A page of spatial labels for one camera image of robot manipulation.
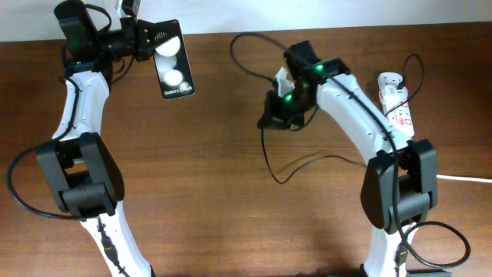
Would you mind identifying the black smartphone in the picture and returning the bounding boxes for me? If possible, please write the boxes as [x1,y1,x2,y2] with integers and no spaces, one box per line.
[153,32,195,100]

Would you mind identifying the thin black charging cable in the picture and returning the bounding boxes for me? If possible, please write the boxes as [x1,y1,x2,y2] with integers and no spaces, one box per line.
[260,53,426,185]

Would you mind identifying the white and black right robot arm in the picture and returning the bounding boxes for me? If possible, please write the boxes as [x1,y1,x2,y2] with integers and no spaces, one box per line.
[257,41,437,276]

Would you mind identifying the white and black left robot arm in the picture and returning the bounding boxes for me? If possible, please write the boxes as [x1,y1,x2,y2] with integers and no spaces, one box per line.
[36,0,195,276]

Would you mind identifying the white USB charger plug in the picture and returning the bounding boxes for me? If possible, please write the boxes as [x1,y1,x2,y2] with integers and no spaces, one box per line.
[379,85,408,105]

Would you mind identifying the white power strip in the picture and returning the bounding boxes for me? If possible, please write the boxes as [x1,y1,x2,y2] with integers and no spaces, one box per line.
[377,72,414,137]

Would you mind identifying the black right camera cable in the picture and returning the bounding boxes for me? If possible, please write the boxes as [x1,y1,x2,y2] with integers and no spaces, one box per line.
[229,32,472,270]

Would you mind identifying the black camera cable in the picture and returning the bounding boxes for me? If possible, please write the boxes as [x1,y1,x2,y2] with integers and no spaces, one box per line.
[6,3,135,277]
[229,32,472,270]

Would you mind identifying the white power strip cord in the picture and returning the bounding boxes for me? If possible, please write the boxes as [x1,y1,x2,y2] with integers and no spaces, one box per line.
[436,173,492,184]

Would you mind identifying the black left camera cable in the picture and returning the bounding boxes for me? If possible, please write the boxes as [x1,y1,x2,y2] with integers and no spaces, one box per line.
[6,3,135,277]

